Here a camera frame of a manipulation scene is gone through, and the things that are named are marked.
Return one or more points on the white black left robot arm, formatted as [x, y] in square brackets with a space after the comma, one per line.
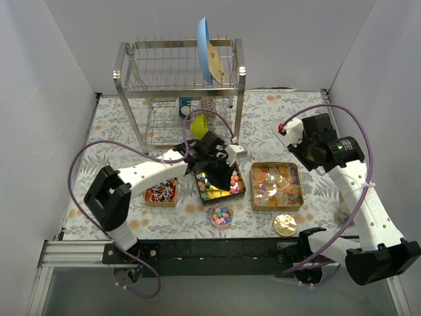
[109, 195]

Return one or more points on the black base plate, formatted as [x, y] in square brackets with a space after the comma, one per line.
[220, 256]

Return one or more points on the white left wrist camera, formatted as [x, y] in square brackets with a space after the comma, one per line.
[234, 151]

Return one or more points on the gold jar lid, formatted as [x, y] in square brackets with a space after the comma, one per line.
[285, 225]

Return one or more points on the floral table mat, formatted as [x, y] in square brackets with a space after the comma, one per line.
[190, 218]

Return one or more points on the patterned paper cup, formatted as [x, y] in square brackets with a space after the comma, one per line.
[209, 105]

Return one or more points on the black tin with star candies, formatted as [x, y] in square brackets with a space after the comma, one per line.
[211, 194]

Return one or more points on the teal white cup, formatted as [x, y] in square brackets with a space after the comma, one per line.
[184, 106]

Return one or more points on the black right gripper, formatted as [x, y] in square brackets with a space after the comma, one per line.
[307, 145]

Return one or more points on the gold tin with lollipops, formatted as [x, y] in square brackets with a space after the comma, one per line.
[163, 194]

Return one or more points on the clear plastic jar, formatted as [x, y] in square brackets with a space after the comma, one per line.
[221, 216]

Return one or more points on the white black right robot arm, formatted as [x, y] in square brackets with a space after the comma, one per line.
[369, 245]

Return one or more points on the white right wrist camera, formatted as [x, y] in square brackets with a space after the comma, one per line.
[290, 135]

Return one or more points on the beige paper cup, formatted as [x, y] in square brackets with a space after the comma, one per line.
[342, 213]

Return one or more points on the gold tin with popsicle candies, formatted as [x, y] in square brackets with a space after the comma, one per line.
[275, 186]

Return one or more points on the stainless steel dish rack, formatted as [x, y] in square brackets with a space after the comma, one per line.
[151, 75]

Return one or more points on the green bowl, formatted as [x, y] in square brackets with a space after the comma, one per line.
[199, 126]

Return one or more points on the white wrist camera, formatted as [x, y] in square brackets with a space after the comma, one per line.
[290, 135]
[234, 151]

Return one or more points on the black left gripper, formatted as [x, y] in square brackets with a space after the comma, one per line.
[218, 165]

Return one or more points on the blue plate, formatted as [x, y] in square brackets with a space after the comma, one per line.
[202, 41]

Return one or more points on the beige patterned plate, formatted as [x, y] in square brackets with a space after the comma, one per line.
[216, 67]

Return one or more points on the aluminium frame rail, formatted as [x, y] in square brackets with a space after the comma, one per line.
[92, 277]

